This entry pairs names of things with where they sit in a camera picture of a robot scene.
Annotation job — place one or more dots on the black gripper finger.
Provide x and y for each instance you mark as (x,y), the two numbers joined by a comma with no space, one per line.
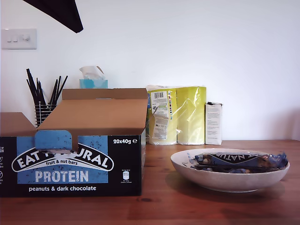
(63,14)

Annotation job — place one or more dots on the teal tissue box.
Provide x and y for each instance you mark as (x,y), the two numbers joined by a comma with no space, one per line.
(93,84)

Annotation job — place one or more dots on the black blue snackbar carton box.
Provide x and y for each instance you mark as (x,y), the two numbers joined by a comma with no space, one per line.
(70,168)

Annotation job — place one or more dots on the small white carton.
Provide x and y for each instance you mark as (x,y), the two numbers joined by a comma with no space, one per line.
(213,126)

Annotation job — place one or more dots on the white ceramic plate blue flowers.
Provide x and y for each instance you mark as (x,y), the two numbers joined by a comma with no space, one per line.
(229,182)

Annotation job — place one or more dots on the white paper tissue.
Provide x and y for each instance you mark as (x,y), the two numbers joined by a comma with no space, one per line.
(87,71)

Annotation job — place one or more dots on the black thin stick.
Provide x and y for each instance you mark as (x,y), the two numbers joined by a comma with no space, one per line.
(64,81)
(30,91)
(32,85)
(53,91)
(57,87)
(39,90)

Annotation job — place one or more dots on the yellow paper towel pack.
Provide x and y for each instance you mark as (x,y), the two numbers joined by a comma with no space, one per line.
(187,117)

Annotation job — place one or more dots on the white wall light switch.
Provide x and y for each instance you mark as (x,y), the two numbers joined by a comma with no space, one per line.
(30,44)

